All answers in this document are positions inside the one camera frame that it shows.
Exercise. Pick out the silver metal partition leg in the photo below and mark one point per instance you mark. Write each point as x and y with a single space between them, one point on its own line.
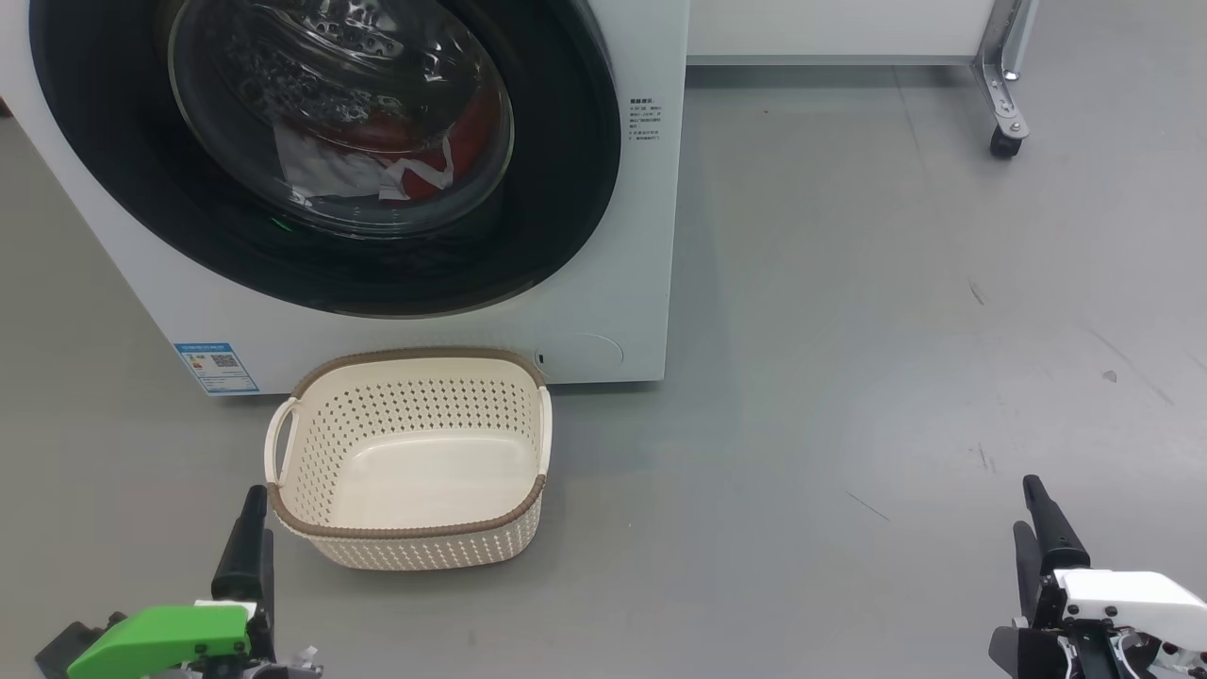
1001 75

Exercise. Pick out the blue energy label sticker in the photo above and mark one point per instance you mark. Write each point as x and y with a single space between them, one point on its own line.
219 368

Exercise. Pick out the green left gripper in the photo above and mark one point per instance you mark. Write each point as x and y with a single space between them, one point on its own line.
160 637

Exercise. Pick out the white front-load washing machine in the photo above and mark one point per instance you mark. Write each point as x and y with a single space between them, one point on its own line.
603 283

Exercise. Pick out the black round glass washer door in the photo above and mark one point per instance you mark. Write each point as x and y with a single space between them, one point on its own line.
566 189

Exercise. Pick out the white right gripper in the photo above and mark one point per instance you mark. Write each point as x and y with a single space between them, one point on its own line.
1132 604

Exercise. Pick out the red and white garment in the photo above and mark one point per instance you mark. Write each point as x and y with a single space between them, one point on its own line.
321 170

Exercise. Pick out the white partition board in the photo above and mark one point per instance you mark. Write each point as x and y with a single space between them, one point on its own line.
830 28

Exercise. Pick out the black caster wheel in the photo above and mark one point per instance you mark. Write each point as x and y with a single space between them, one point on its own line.
1005 143

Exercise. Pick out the round white filter flap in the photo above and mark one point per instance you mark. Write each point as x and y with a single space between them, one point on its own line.
585 353

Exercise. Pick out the cream perforated basket brown rim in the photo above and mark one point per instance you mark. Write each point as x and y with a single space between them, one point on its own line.
424 471

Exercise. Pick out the black printed warning text label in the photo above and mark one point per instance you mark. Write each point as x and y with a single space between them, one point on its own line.
644 118

